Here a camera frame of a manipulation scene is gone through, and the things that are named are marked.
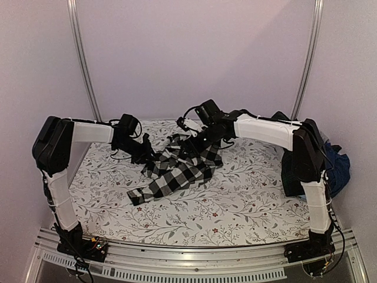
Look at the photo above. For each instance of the floral patterned table mat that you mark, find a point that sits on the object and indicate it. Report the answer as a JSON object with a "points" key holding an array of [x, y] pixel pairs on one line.
{"points": [[242, 204]]}

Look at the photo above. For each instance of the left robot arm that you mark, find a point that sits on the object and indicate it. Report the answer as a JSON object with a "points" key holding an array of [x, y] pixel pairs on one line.
{"points": [[52, 150]]}

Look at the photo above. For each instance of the right aluminium frame post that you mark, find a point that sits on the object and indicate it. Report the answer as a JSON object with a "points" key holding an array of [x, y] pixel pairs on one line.
{"points": [[310, 54]]}

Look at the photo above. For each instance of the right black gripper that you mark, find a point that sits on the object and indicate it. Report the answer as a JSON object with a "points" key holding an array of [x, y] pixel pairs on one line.
{"points": [[189, 143]]}

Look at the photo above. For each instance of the front aluminium rail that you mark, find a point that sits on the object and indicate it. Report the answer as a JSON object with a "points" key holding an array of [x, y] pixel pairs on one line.
{"points": [[140, 262]]}

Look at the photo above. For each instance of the black white checkered shirt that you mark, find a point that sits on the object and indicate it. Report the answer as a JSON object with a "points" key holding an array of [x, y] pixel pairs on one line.
{"points": [[173, 170]]}

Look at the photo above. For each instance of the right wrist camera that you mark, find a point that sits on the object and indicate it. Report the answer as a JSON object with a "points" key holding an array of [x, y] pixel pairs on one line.
{"points": [[188, 124]]}

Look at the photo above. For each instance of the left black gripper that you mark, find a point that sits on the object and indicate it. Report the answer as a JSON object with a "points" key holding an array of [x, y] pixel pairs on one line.
{"points": [[146, 154]]}

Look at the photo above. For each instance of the left aluminium frame post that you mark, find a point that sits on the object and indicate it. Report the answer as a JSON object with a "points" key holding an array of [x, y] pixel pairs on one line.
{"points": [[79, 46]]}

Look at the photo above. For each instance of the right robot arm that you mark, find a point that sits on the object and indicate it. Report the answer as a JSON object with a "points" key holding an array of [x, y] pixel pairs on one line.
{"points": [[244, 124]]}

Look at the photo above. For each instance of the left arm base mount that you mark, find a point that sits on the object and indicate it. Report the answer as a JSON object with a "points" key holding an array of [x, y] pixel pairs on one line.
{"points": [[94, 249]]}

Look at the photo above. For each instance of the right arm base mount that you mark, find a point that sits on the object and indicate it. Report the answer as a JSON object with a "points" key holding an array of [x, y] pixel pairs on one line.
{"points": [[308, 249]]}

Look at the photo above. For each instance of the aluminium frame post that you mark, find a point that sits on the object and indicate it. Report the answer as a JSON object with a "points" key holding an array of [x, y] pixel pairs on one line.
{"points": [[310, 54], [79, 46]]}

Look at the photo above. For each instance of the dark green plaid garment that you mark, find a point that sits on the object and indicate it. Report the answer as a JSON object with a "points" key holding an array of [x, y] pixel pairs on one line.
{"points": [[290, 171]]}

